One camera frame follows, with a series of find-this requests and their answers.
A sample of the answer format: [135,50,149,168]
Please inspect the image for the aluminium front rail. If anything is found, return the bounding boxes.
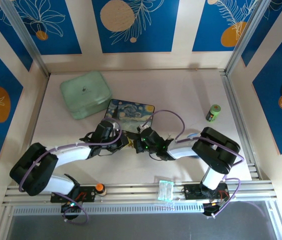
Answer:
[2,183,278,205]

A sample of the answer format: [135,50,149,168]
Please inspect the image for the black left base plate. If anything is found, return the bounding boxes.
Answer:
[50,184,99,204]

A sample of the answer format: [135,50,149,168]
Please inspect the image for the mint green zip case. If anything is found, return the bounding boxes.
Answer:
[59,70,113,120]

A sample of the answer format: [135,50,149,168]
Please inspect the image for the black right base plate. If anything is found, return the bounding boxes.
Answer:
[183,183,230,201]

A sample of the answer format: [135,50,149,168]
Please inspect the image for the green cylindrical battery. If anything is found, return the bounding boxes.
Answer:
[207,104,222,123]

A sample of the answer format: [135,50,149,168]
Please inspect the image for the aluminium side rail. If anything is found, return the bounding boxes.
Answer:
[220,71,260,181]

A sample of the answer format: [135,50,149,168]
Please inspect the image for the grey slotted cable duct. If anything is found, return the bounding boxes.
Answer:
[12,202,207,216]

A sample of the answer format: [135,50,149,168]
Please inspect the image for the aluminium frame post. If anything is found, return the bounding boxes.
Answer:
[224,0,272,76]
[0,0,51,77]

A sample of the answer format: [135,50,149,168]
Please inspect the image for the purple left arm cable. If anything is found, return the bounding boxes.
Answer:
[18,117,122,225]

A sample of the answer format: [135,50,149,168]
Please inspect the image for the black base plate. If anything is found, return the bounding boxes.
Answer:
[183,183,230,201]
[50,184,99,204]

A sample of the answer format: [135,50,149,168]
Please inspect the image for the clear plastic bag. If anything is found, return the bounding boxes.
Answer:
[154,176,177,202]

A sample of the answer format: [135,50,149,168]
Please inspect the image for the starry night print pad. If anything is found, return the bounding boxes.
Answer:
[105,98,156,139]

